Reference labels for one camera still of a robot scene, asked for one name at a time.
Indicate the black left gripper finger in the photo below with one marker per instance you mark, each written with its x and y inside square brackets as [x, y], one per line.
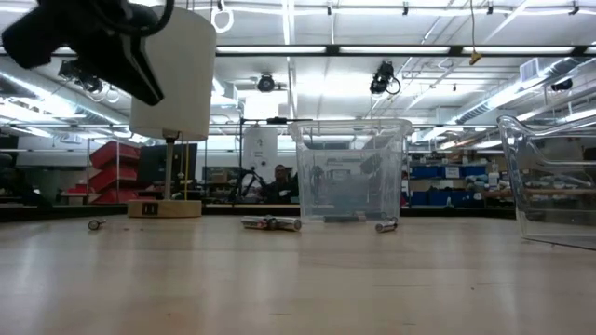
[135, 70]

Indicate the white shade wooden lamp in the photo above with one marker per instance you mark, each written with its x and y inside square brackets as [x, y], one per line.
[186, 93]

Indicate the clear rounded plastic container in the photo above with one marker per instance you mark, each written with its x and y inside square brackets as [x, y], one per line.
[549, 139]

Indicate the black monitor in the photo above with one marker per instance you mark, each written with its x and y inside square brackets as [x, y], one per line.
[151, 163]

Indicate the red storage bin rack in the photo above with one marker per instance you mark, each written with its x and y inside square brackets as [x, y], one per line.
[114, 172]

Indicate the white hanging banner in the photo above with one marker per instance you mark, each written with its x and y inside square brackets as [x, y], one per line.
[261, 153]

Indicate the person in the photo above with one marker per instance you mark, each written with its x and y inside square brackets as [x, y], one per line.
[281, 186]

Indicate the tall clear plastic bin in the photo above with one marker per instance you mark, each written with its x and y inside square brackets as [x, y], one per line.
[326, 139]

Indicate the blue storage bin shelf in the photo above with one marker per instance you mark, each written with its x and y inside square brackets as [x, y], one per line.
[447, 172]

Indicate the silver ventilation duct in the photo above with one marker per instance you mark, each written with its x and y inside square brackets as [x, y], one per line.
[512, 93]
[28, 93]

